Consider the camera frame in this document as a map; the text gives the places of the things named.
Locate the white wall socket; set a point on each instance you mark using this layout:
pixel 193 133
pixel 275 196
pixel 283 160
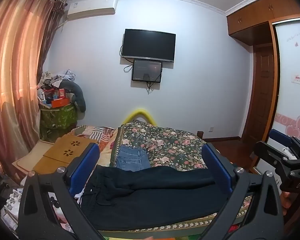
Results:
pixel 210 129

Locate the wooden lap desk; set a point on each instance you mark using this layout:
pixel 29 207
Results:
pixel 65 151

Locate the white printed clutter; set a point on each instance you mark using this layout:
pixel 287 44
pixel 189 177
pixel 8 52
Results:
pixel 12 207

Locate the wooden overhead cabinet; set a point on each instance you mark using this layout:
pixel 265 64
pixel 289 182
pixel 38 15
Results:
pixel 260 12

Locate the striped quilt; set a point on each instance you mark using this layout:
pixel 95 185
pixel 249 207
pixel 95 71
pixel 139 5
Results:
pixel 95 132

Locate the small black monitor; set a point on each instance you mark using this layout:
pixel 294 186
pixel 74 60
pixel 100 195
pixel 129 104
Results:
pixel 147 70

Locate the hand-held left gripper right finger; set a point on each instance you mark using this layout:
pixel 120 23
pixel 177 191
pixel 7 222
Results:
pixel 215 162

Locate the yellow bed frame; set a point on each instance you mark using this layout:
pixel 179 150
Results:
pixel 138 113

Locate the colourful cartoon blanket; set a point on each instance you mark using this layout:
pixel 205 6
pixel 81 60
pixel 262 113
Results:
pixel 107 150

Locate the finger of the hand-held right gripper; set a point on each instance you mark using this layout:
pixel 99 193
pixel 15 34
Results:
pixel 277 135
pixel 270 155

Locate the floral blanket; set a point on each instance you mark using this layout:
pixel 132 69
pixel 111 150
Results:
pixel 170 145

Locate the orange box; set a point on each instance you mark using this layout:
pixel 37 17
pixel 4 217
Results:
pixel 60 103

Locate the person's right hand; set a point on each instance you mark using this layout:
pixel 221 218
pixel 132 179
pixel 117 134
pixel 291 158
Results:
pixel 286 202

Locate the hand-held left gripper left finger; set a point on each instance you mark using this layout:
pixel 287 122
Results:
pixel 91 160

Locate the green storage box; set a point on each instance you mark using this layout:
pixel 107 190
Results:
pixel 58 120

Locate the beige board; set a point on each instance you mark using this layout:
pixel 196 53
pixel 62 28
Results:
pixel 27 156

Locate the dark pants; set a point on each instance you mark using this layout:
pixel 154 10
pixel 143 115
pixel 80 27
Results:
pixel 152 195

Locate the grey pillow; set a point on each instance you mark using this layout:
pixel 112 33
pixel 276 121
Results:
pixel 78 93

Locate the blue denim jeans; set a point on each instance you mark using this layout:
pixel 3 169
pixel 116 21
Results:
pixel 132 158

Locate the white air conditioner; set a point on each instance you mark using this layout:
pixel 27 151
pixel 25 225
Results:
pixel 91 7

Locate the black wall television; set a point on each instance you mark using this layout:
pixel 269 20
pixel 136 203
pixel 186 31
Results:
pixel 148 45

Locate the pile of clothes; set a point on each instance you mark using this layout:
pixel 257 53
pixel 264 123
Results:
pixel 55 78

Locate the pink curtain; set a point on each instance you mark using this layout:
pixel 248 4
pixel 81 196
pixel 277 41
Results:
pixel 15 75

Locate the red box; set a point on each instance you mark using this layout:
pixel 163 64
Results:
pixel 61 93

